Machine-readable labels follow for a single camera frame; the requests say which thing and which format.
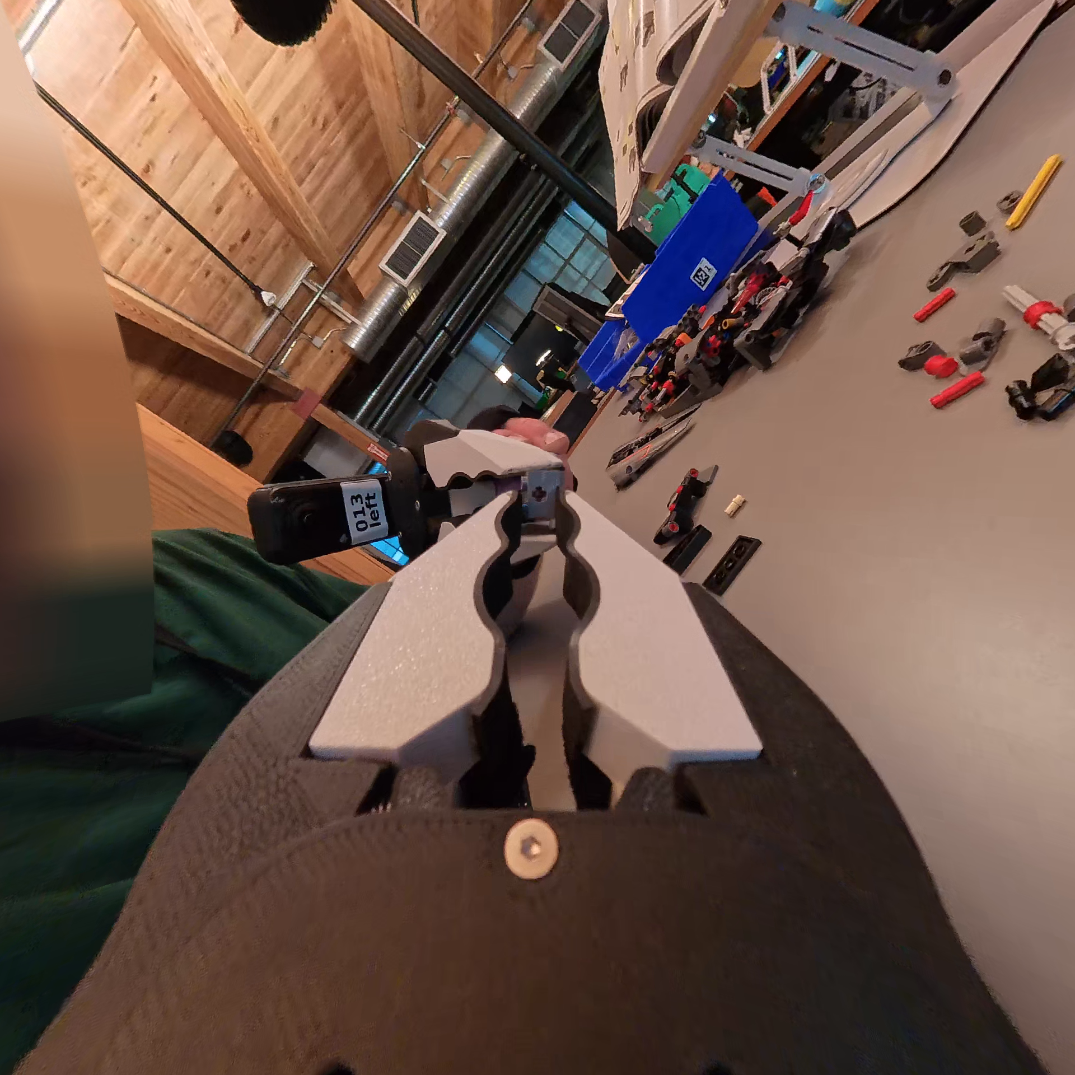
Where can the partly built lego car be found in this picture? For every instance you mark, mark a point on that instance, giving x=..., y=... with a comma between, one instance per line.
x=739, y=319

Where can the person's left hand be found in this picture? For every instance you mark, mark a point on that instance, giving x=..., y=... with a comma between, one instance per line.
x=537, y=432

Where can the black pole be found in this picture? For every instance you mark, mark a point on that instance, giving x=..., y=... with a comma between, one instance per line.
x=470, y=92

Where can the black lego plate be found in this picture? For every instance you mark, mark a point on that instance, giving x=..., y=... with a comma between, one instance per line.
x=732, y=564

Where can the person's green shirt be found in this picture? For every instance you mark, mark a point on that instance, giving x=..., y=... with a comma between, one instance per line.
x=84, y=798

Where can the white ceiling vent panel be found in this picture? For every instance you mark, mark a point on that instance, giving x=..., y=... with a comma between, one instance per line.
x=569, y=29
x=411, y=245

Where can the grey pointed lego panel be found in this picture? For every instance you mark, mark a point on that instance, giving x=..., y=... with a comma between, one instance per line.
x=651, y=449

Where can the silver ventilation duct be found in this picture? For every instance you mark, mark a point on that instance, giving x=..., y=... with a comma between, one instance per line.
x=479, y=176

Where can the cluster of dark grey connectors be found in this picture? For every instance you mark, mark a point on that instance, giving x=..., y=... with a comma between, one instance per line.
x=974, y=252

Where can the red lego pin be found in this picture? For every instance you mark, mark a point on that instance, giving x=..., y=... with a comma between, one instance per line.
x=957, y=390
x=934, y=305

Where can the grey lego block assembly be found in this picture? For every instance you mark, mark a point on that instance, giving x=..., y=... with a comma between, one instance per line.
x=542, y=497

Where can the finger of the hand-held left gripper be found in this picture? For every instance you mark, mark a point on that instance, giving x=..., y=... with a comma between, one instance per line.
x=470, y=502
x=495, y=453

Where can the red lego bush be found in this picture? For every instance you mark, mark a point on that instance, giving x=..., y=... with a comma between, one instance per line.
x=941, y=366

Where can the white book stand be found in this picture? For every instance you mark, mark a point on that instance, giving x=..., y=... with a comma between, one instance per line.
x=882, y=59

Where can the blue plastic bin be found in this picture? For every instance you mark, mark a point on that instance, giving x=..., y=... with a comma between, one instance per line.
x=689, y=260

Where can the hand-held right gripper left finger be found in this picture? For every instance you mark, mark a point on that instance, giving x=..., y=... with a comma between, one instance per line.
x=403, y=663

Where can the yellow lego axle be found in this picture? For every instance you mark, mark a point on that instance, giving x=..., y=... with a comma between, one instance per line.
x=1033, y=193

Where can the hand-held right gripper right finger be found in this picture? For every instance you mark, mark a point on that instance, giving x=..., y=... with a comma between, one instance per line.
x=663, y=663

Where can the black curved lego beam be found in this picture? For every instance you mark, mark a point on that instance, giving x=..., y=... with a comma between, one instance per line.
x=687, y=550

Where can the long grey lego axle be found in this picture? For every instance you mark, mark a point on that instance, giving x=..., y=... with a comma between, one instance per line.
x=1046, y=315

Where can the open instruction book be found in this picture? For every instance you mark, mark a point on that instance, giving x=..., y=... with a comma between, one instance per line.
x=626, y=84

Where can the small black lego assembly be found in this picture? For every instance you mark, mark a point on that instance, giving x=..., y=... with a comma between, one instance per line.
x=684, y=504

